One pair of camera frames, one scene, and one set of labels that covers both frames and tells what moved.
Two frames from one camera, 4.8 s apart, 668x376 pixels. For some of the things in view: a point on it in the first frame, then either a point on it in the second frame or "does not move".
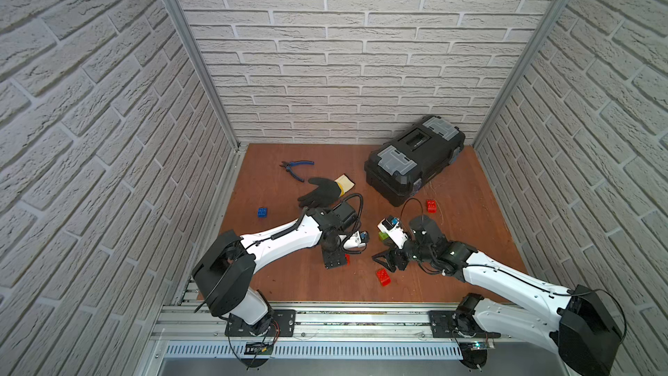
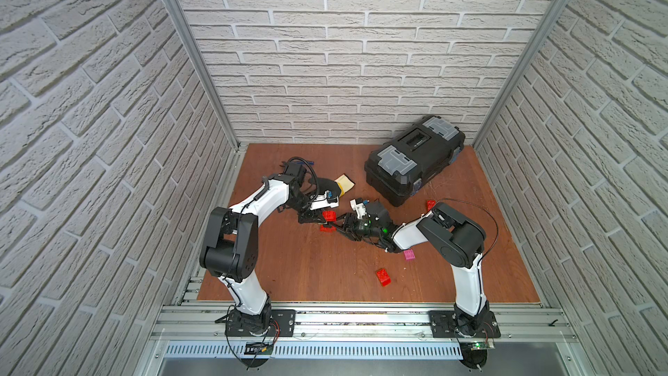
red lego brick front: (384, 277) does not move
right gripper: (388, 256) → (351, 230)
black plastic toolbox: (395, 171) does not move
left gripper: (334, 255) → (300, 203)
